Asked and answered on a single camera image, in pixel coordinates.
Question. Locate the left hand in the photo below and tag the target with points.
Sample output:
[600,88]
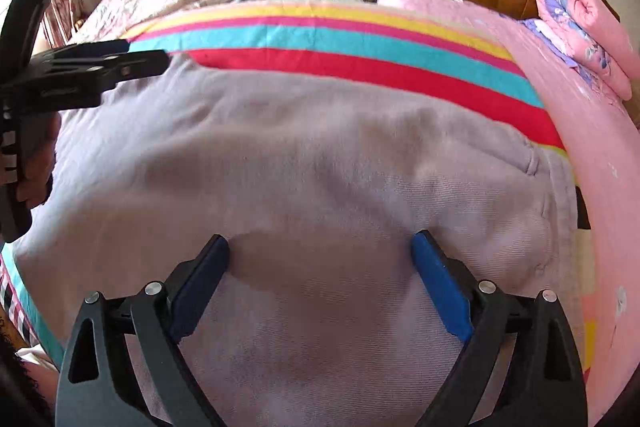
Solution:
[33,189]

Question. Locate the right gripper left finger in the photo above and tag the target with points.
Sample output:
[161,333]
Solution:
[98,386]

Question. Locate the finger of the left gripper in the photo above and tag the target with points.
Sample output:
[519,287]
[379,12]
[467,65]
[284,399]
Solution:
[83,77]
[85,50]

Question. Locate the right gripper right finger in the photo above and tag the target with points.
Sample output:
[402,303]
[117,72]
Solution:
[519,364]

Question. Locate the colourful striped blanket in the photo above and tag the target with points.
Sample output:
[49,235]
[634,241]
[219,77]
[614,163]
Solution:
[350,51]

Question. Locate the red plaid bed sheet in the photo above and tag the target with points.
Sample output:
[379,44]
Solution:
[15,301]

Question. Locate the rolled pink blanket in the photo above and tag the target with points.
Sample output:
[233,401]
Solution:
[595,39]

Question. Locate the pink bed cover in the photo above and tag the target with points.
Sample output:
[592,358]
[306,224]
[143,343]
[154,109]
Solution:
[603,146]

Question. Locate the lilac purple pants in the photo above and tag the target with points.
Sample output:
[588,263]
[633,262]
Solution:
[321,319]

